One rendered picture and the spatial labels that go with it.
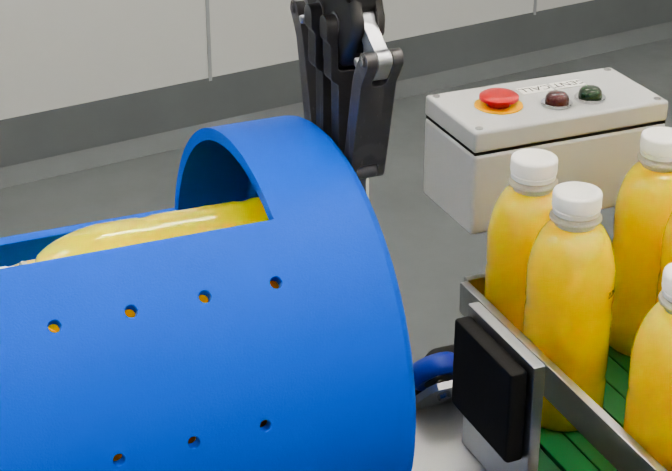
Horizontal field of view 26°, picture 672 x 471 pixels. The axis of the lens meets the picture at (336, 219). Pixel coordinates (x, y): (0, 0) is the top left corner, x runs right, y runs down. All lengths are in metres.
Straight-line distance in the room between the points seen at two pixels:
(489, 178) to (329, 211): 0.45
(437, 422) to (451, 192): 0.25
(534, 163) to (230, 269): 0.43
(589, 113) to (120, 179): 2.65
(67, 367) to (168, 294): 0.07
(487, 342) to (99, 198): 2.77
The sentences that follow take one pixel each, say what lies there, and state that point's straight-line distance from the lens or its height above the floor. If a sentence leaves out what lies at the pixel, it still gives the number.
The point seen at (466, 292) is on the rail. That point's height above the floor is 0.98.
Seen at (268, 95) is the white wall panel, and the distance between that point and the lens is 4.21.
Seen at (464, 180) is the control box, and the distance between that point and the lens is 1.30.
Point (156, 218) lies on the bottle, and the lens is 0.90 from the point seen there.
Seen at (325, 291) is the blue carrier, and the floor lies 1.18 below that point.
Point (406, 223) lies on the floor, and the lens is 3.60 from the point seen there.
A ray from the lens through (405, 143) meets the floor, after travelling 4.06.
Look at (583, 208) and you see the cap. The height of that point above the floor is 1.10.
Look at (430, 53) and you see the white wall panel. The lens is 4.49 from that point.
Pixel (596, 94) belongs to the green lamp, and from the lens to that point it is 1.35.
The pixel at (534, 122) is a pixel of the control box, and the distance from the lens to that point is 1.30.
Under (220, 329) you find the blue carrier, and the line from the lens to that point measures 0.82.
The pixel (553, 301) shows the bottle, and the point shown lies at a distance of 1.16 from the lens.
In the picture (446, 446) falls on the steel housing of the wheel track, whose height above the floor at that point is 0.93.
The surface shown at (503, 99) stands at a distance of 1.31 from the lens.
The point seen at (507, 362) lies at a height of 1.05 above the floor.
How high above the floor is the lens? 1.59
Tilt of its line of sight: 26 degrees down
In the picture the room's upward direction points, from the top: straight up
